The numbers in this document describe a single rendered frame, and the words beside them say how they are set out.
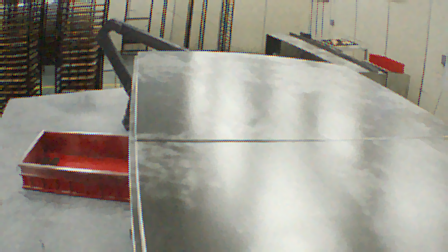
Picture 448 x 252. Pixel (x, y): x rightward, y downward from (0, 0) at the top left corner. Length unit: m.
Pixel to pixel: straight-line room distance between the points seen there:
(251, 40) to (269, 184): 8.82
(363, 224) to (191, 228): 0.12
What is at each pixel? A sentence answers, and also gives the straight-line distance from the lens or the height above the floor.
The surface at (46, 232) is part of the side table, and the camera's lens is 1.03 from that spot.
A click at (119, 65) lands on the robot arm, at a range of 1.65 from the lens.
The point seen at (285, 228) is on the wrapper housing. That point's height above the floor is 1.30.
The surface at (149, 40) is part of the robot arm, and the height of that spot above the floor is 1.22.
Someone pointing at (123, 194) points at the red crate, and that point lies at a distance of 1.14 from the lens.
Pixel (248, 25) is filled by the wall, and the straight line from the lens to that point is 9.03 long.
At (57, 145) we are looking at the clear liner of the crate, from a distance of 1.46.
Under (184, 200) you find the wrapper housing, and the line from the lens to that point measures 0.26.
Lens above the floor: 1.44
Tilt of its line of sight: 20 degrees down
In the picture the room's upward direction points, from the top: 6 degrees clockwise
